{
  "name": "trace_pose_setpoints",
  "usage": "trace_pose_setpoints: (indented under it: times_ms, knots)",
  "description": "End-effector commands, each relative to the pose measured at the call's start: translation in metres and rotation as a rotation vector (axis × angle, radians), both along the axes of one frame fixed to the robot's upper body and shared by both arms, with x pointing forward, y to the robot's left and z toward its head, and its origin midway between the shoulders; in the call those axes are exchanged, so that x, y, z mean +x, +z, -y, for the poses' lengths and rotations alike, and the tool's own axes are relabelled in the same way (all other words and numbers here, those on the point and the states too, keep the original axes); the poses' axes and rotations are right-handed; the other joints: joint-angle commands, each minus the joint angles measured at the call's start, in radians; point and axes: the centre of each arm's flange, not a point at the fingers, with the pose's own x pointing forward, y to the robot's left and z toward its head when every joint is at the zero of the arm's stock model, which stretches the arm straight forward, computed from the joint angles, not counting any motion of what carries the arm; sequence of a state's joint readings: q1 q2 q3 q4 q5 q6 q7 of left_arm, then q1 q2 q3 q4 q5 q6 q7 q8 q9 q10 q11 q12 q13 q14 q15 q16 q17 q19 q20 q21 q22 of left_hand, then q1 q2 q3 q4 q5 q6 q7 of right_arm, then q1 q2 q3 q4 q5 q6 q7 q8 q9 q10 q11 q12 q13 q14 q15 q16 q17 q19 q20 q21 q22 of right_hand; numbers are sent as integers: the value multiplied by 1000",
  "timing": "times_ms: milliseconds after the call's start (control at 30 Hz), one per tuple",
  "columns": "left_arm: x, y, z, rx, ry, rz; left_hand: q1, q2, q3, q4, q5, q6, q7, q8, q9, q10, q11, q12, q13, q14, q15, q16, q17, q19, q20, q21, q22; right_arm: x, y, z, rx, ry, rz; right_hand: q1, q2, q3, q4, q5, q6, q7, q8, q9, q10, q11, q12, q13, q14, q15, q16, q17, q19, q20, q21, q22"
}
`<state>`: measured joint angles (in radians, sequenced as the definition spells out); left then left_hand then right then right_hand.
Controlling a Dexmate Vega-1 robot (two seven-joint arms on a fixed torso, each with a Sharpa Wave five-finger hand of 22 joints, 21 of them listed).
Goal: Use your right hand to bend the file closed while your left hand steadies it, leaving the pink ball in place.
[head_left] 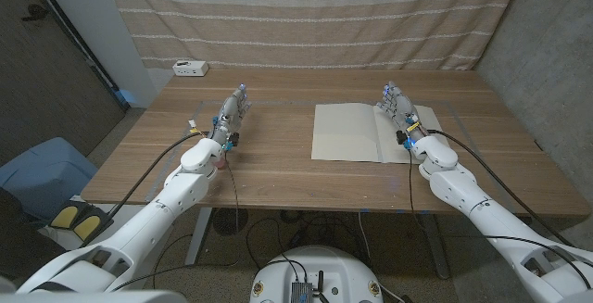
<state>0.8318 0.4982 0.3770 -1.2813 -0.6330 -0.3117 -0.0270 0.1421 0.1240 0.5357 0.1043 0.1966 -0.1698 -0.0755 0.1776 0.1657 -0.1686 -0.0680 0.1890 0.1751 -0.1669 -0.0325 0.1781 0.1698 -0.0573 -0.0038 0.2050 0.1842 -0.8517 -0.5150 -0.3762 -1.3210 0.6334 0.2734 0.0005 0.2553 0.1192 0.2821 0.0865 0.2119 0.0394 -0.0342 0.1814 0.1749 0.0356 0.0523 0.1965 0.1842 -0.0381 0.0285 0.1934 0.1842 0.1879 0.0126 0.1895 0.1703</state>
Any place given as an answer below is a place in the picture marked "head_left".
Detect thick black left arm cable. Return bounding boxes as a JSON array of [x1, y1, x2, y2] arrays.
[[81, 131, 208, 248]]

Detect black trouser leg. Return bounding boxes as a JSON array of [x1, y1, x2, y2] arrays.
[[0, 186, 66, 281]]

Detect grey table leg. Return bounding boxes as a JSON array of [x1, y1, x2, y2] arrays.
[[184, 207, 213, 267], [419, 213, 451, 280]]

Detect black round floor fan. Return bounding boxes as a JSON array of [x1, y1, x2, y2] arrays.
[[211, 208, 249, 237]]

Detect thin black left wrist cable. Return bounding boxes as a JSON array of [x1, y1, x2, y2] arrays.
[[110, 147, 242, 293]]

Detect beige paper file folder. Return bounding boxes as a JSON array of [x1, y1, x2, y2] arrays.
[[310, 102, 449, 165]]

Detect black floor cable loop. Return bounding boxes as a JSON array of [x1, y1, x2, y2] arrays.
[[245, 217, 284, 271]]

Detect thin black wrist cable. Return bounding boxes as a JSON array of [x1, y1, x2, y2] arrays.
[[110, 147, 242, 293], [407, 148, 593, 291]]

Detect white power strip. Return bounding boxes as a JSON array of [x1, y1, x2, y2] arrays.
[[172, 59, 209, 78]]

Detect black foot pedal yellow pads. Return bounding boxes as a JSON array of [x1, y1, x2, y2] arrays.
[[48, 199, 115, 244]]

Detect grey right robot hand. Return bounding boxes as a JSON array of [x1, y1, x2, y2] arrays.
[[375, 81, 430, 145]]

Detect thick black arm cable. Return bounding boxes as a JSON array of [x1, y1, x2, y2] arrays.
[[81, 131, 208, 248], [425, 129, 575, 248]]

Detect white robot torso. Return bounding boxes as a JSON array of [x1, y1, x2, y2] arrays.
[[249, 245, 385, 303]]

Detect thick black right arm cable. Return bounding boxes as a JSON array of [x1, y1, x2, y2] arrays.
[[425, 129, 575, 248]]

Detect white floor cable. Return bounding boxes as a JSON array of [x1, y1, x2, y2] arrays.
[[357, 209, 372, 267]]

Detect beige striped curtain backdrop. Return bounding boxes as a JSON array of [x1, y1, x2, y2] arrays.
[[100, 0, 529, 71]]

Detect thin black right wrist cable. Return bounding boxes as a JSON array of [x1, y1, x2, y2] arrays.
[[407, 148, 593, 291]]

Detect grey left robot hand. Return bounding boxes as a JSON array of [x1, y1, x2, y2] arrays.
[[207, 83, 253, 151]]

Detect grey metal electronics box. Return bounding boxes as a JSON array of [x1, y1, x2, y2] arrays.
[[290, 282, 315, 303]]

